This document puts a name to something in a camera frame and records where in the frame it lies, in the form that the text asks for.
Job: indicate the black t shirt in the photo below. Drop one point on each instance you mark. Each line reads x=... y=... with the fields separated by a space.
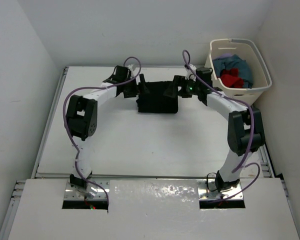
x=151 y=99

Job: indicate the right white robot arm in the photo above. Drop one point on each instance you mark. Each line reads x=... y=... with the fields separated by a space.
x=245 y=132

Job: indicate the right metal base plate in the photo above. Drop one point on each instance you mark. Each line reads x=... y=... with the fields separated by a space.
x=207 y=192

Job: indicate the cream laundry basket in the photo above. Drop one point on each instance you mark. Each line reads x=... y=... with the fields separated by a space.
x=247 y=50

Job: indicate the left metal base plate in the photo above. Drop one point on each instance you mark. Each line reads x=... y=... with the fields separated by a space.
x=91 y=192

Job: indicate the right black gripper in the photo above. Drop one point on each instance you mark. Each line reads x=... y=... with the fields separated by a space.
x=178 y=81

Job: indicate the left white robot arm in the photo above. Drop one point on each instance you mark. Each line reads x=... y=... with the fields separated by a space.
x=80 y=116

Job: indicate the red shirt in basket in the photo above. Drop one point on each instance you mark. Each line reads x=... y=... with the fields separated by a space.
x=230 y=78

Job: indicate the lilac cloth in basket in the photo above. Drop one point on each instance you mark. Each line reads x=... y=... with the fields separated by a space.
x=225 y=55

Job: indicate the metal base plate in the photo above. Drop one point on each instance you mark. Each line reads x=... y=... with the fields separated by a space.
x=207 y=192
x=91 y=192

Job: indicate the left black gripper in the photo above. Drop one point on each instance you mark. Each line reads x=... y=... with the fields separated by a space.
x=140 y=89

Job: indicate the blue shirt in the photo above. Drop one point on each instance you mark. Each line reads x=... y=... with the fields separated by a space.
x=235 y=61

